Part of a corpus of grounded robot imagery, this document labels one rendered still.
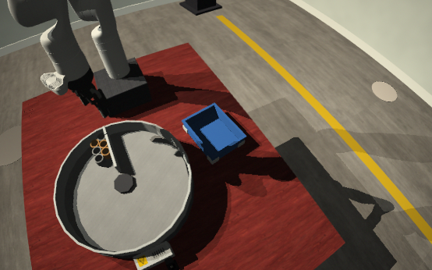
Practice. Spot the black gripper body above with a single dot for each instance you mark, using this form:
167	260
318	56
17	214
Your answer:
84	83

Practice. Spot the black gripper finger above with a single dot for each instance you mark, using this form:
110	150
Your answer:
84	100
98	97

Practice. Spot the blue crate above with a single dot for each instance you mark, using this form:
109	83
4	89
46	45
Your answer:
216	134

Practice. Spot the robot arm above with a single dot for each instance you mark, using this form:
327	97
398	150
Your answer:
60	43

